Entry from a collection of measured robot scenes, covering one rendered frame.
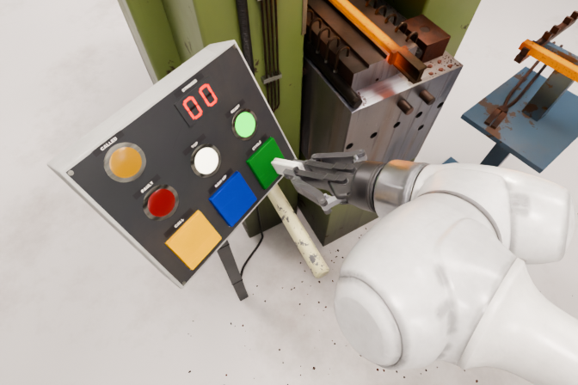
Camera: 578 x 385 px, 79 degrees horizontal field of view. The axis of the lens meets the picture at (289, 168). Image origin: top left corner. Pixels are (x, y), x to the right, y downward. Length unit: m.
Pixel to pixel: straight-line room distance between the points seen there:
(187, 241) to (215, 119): 0.21
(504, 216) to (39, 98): 2.60
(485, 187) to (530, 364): 0.17
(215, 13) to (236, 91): 0.22
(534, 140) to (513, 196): 0.99
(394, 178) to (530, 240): 0.16
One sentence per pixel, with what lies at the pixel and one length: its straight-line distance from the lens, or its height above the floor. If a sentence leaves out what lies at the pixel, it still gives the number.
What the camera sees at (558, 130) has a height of 0.67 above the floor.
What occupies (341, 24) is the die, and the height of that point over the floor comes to 0.99.
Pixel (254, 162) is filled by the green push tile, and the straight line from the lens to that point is 0.66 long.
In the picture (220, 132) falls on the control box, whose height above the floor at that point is 1.11.
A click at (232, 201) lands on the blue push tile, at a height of 1.01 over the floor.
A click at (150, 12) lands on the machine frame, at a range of 1.28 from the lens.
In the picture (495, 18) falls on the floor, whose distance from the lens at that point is 3.29.
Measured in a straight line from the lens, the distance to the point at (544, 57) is 1.25.
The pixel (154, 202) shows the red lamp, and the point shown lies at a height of 1.10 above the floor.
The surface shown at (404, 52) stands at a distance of 0.95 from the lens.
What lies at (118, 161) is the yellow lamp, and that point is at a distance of 0.55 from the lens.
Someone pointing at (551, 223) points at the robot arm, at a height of 1.27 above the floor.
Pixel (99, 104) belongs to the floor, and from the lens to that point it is 2.49.
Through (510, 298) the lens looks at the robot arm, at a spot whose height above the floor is 1.31.
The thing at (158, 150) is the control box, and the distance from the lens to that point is 0.57.
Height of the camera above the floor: 1.58
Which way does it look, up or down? 56 degrees down
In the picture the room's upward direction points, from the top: straight up
